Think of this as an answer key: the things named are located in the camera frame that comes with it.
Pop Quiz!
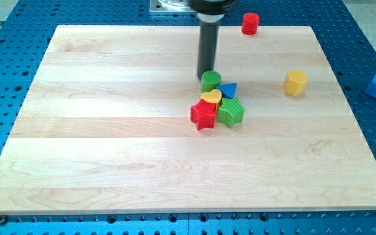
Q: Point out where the green cylinder block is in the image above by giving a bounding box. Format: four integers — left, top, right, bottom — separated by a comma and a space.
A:
200, 70, 221, 93

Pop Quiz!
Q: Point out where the red star block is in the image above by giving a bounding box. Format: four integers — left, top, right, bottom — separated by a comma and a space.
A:
190, 99, 216, 131

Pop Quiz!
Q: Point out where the green star block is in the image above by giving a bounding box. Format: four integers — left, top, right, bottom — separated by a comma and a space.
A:
217, 98, 245, 129

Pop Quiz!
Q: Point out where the yellow hexagon block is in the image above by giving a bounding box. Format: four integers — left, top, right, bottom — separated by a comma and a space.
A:
283, 70, 308, 96

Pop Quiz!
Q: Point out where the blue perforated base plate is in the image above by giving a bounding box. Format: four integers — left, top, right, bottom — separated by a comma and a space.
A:
0, 0, 376, 234

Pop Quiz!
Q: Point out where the light wooden board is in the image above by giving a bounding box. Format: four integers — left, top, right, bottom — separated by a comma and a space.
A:
0, 25, 376, 215

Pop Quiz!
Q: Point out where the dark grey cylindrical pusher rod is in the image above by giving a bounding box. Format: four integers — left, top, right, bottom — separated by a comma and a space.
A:
197, 13, 224, 79

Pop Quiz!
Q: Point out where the blue triangle block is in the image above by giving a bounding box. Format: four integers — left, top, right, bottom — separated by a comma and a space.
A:
216, 83, 237, 99

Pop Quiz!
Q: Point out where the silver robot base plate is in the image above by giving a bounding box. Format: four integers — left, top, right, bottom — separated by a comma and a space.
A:
149, 0, 194, 14

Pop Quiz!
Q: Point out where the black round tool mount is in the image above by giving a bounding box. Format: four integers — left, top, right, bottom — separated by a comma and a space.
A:
188, 0, 239, 14

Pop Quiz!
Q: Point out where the yellow heart block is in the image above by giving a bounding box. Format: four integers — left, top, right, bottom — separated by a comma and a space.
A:
200, 89, 223, 111

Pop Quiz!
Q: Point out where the red cylinder block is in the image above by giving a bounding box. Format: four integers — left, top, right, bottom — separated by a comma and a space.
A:
241, 12, 260, 36

